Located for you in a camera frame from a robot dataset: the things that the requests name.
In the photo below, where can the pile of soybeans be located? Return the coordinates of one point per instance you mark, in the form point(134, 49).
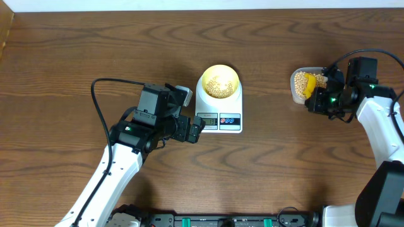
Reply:
point(301, 82)

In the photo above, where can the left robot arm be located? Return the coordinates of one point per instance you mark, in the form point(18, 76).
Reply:
point(156, 119)

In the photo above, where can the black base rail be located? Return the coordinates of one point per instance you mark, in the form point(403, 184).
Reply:
point(132, 216)

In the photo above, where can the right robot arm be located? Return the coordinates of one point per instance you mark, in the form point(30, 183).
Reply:
point(357, 94)

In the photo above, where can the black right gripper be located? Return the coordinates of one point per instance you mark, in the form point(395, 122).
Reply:
point(315, 103)

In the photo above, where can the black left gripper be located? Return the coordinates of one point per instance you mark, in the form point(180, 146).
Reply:
point(180, 133)

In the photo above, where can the pale yellow bowl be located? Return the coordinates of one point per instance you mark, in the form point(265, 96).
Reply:
point(221, 70)

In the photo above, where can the soybeans in yellow bowl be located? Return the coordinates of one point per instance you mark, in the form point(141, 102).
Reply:
point(220, 87)

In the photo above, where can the white digital kitchen scale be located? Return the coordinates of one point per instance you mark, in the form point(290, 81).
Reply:
point(222, 115)

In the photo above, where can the yellow measuring scoop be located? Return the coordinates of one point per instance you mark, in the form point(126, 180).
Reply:
point(311, 84)

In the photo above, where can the clear plastic container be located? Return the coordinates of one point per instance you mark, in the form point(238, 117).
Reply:
point(295, 97)

